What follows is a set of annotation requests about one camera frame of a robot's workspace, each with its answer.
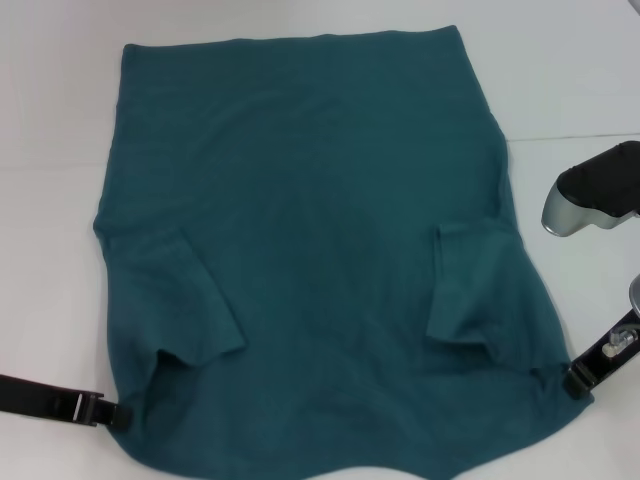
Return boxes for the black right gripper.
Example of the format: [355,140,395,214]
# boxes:
[561,310,640,415]

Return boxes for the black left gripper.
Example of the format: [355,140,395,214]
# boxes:
[0,372,133,446]

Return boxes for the teal blue shirt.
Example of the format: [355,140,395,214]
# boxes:
[92,24,596,475]

